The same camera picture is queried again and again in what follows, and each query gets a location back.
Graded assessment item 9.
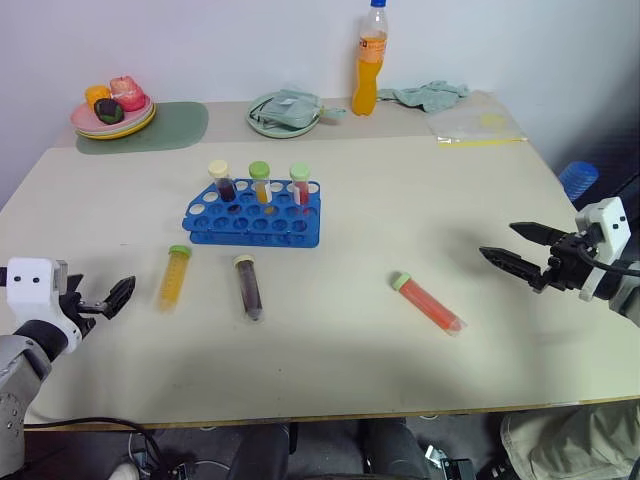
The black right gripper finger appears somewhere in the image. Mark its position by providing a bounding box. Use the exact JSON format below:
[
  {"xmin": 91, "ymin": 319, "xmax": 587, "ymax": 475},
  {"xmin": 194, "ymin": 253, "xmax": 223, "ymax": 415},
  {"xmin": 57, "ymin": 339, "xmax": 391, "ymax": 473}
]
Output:
[
  {"xmin": 478, "ymin": 245, "xmax": 542, "ymax": 288},
  {"xmin": 508, "ymin": 221, "xmax": 564, "ymax": 248}
]

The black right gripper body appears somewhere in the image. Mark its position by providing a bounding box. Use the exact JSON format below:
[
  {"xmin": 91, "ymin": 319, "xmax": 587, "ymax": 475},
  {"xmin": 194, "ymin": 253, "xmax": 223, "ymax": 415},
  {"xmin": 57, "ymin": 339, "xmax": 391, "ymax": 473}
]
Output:
[{"xmin": 530, "ymin": 230, "xmax": 600, "ymax": 294}]

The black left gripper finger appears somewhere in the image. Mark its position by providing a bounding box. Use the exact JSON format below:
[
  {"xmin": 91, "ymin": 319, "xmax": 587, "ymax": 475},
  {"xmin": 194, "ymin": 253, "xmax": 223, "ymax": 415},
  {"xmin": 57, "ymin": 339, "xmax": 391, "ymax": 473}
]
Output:
[{"xmin": 101, "ymin": 275, "xmax": 137, "ymax": 322}]

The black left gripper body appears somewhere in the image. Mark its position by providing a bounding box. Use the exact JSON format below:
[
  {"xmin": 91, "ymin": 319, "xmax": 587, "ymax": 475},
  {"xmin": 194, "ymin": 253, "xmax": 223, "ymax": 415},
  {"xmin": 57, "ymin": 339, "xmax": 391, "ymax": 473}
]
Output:
[{"xmin": 58, "ymin": 272, "xmax": 110, "ymax": 342}]

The yellow liquid tube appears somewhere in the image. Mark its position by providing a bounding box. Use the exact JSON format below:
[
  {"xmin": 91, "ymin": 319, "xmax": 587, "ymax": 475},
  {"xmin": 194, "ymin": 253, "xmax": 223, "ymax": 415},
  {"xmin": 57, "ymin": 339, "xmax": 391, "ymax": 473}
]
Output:
[{"xmin": 156, "ymin": 243, "xmax": 194, "ymax": 313}]

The red liquid tube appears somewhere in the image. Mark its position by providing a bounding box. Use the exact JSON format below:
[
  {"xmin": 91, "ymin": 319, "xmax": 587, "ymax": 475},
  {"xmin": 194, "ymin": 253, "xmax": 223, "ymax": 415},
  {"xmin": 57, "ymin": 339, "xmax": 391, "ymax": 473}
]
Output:
[
  {"xmin": 389, "ymin": 270, "xmax": 468, "ymax": 340},
  {"xmin": 289, "ymin": 161, "xmax": 313, "ymax": 208}
]

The dark purple liquid tube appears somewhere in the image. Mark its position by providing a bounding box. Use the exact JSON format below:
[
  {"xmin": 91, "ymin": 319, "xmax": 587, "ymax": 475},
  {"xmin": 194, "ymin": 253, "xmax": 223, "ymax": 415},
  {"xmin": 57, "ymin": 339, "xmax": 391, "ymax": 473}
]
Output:
[{"xmin": 231, "ymin": 254, "xmax": 267, "ymax": 324}]

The blue test tube rack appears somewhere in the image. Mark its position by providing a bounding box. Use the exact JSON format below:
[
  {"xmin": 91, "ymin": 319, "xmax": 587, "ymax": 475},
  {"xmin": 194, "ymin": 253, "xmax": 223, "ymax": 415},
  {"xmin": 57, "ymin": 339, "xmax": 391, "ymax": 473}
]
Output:
[{"xmin": 181, "ymin": 178, "xmax": 322, "ymax": 249}]

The orange liquid tube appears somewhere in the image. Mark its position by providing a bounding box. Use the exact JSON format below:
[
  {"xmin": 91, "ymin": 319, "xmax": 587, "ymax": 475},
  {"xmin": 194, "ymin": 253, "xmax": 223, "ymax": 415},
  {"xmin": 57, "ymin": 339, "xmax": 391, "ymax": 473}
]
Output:
[{"xmin": 248, "ymin": 160, "xmax": 274, "ymax": 206}]

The blue ribbed cylinder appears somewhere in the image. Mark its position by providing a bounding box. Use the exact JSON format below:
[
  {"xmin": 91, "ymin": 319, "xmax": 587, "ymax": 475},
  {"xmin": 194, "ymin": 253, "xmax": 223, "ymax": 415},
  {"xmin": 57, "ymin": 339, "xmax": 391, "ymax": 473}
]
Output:
[{"xmin": 558, "ymin": 160, "xmax": 600, "ymax": 204}]

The clear plastic zip bag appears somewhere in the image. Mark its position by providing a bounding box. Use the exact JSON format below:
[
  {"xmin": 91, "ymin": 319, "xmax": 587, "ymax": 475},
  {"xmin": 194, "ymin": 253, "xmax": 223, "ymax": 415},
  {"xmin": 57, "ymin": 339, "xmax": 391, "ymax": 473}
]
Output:
[{"xmin": 426, "ymin": 110, "xmax": 530, "ymax": 150}]

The yellow plate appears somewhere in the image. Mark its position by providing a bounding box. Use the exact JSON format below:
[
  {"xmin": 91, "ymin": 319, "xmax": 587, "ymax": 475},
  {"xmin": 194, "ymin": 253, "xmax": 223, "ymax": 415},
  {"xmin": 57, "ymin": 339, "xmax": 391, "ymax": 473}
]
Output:
[{"xmin": 74, "ymin": 102, "xmax": 158, "ymax": 142}]

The khaki fabric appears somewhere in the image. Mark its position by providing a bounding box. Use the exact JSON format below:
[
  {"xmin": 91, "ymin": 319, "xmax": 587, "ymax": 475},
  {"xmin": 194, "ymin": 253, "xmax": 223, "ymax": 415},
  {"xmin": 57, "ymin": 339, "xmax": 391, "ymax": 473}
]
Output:
[{"xmin": 499, "ymin": 401, "xmax": 640, "ymax": 480}]

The green placemat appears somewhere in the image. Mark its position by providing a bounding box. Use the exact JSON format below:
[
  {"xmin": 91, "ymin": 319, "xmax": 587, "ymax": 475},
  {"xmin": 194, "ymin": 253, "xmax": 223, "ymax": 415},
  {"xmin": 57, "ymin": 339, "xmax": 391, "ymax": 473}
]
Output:
[{"xmin": 75, "ymin": 101, "xmax": 210, "ymax": 156}]

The white shoe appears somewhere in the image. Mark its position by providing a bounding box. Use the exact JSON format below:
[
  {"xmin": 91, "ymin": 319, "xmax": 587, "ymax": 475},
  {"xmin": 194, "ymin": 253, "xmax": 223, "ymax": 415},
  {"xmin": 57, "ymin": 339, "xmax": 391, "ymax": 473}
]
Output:
[{"xmin": 108, "ymin": 461, "xmax": 142, "ymax": 480}]

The crumpled green cloth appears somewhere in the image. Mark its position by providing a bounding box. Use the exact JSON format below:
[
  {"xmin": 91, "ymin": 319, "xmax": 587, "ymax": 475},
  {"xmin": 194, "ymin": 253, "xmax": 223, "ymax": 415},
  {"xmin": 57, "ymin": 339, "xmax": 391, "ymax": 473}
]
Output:
[{"xmin": 376, "ymin": 80, "xmax": 472, "ymax": 114}]

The pink plate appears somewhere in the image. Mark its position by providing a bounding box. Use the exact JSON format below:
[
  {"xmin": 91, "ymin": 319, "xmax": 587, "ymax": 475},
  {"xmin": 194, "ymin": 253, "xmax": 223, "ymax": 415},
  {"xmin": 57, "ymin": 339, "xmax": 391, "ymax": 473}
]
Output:
[{"xmin": 69, "ymin": 93, "xmax": 154, "ymax": 135}]

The dark brown toy food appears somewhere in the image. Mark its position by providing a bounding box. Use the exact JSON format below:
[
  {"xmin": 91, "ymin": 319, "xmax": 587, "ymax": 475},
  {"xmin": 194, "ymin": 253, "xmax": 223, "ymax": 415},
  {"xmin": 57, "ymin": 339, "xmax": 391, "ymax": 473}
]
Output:
[{"xmin": 94, "ymin": 97, "xmax": 126, "ymax": 124}]

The orange toy food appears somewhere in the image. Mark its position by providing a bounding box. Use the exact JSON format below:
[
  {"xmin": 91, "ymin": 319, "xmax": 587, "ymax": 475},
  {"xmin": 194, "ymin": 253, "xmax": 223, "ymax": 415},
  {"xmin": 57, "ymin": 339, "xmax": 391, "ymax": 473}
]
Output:
[{"xmin": 84, "ymin": 85, "xmax": 112, "ymax": 109}]

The pink toy cake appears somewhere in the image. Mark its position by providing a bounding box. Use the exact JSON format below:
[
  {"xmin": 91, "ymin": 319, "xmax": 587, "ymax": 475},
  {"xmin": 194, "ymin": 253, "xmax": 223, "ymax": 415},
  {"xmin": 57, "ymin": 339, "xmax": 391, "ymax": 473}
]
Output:
[{"xmin": 109, "ymin": 75, "xmax": 147, "ymax": 113}]

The dark rounded shape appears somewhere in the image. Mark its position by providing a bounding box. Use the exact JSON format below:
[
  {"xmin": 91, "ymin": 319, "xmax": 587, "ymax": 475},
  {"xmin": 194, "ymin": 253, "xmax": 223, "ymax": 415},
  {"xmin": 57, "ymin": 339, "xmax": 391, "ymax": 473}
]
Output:
[{"xmin": 357, "ymin": 417, "xmax": 432, "ymax": 480}]

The pale green plate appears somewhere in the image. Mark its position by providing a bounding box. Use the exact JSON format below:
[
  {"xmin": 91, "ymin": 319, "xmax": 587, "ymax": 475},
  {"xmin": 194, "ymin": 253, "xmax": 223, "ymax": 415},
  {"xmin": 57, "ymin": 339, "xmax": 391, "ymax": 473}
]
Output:
[{"xmin": 245, "ymin": 91, "xmax": 322, "ymax": 141}]

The orange soda bottle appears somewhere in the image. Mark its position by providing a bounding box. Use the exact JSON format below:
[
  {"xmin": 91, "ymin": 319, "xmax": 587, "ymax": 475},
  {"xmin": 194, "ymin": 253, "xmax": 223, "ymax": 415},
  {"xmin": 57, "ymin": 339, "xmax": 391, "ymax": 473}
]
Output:
[{"xmin": 350, "ymin": 0, "xmax": 391, "ymax": 119}]

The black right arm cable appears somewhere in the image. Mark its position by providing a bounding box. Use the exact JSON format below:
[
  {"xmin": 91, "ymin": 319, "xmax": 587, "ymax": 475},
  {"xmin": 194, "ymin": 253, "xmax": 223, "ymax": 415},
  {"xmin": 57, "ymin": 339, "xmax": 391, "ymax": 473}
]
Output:
[{"xmin": 578, "ymin": 243, "xmax": 640, "ymax": 277}]

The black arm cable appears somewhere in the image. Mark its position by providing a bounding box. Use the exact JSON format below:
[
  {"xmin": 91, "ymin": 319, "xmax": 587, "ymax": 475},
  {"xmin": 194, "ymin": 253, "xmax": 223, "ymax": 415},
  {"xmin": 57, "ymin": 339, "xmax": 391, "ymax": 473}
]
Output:
[
  {"xmin": 23, "ymin": 416, "xmax": 169, "ymax": 480},
  {"xmin": 578, "ymin": 243, "xmax": 640, "ymax": 277}
]

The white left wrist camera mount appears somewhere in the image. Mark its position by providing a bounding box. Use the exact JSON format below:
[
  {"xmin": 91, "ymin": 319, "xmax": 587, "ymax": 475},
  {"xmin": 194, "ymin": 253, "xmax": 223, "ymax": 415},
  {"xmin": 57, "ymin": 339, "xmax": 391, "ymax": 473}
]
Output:
[{"xmin": 6, "ymin": 257, "xmax": 84, "ymax": 354}]

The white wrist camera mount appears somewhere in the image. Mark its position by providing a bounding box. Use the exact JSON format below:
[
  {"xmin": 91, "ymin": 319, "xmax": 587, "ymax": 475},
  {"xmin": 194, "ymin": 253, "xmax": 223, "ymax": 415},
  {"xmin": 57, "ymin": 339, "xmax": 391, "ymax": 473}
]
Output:
[
  {"xmin": 6, "ymin": 257, "xmax": 84, "ymax": 354},
  {"xmin": 574, "ymin": 196, "xmax": 630, "ymax": 302}
]

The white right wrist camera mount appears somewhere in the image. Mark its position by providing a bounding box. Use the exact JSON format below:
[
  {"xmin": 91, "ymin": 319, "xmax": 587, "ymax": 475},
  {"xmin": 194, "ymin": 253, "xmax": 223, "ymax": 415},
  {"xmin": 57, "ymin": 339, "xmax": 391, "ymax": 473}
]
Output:
[{"xmin": 574, "ymin": 196, "xmax": 630, "ymax": 302}]

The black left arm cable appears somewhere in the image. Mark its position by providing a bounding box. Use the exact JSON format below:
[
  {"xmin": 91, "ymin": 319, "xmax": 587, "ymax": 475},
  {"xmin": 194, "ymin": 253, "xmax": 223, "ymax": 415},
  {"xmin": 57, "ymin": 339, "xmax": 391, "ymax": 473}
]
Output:
[{"xmin": 23, "ymin": 416, "xmax": 169, "ymax": 480}]

